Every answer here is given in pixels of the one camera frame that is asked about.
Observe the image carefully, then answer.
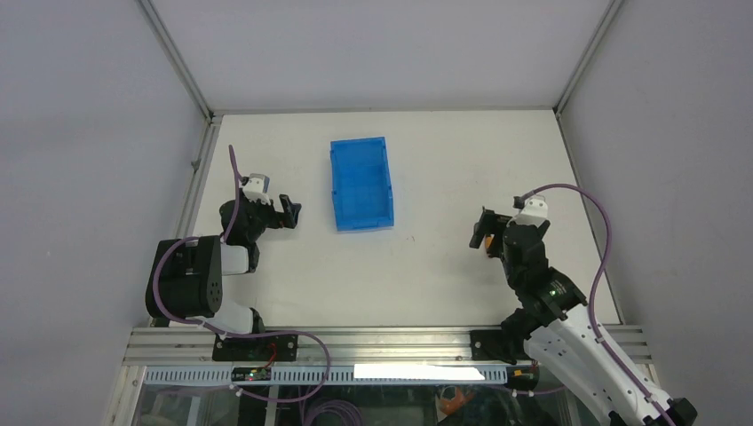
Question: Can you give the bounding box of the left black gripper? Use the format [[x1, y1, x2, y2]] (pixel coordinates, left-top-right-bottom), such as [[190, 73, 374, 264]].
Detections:
[[237, 188, 299, 242]]

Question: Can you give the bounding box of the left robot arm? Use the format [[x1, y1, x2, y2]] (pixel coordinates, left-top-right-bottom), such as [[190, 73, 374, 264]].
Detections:
[[145, 194, 302, 360]]

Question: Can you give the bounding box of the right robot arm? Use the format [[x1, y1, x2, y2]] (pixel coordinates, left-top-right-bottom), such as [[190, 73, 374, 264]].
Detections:
[[469, 201, 698, 425]]

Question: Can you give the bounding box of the blue plastic bin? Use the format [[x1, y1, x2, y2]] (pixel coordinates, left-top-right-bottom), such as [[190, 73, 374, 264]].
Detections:
[[329, 137, 394, 232]]

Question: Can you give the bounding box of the small green circuit board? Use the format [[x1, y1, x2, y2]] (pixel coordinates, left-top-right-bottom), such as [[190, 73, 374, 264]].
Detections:
[[231, 367, 272, 383]]

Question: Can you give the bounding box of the orange object under table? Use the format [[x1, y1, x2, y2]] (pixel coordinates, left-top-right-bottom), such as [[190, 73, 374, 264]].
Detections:
[[436, 385, 475, 416]]

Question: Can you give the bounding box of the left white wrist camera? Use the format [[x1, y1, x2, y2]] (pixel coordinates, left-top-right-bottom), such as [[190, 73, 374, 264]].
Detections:
[[241, 173, 271, 205]]

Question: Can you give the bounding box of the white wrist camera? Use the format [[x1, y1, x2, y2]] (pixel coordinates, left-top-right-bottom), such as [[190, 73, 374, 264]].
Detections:
[[241, 173, 271, 205], [511, 194, 548, 227]]

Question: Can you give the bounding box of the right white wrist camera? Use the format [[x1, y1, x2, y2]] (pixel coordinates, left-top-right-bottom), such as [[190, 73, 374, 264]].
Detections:
[[511, 194, 548, 227]]

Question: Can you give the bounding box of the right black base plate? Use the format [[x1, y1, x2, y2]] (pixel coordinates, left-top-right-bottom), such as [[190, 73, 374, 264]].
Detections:
[[469, 329, 530, 365]]

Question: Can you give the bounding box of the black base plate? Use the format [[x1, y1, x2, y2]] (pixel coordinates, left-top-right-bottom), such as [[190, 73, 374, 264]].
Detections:
[[469, 329, 530, 365], [211, 332, 298, 363]]

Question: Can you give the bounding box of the left aluminium frame post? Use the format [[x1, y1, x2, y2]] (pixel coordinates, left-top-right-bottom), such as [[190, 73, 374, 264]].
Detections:
[[136, 0, 214, 122]]

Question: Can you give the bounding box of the aluminium frame post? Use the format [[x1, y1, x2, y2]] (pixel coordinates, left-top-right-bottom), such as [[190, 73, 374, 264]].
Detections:
[[553, 0, 625, 120], [136, 0, 214, 122]]

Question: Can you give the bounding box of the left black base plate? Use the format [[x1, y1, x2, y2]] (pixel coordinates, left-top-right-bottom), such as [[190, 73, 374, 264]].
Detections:
[[211, 332, 298, 363]]

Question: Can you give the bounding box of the coiled purple cable below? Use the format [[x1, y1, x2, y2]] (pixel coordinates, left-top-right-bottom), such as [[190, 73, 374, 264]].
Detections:
[[301, 399, 366, 426]]

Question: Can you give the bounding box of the aluminium front rail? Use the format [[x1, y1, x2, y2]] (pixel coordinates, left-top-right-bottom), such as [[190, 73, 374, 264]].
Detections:
[[122, 326, 653, 368]]

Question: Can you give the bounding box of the slotted white cable duct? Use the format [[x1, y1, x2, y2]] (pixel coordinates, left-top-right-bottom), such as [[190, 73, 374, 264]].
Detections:
[[144, 363, 508, 387]]

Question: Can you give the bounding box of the right aluminium frame post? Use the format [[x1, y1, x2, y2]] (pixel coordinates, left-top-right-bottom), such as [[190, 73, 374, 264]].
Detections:
[[553, 0, 625, 120]]

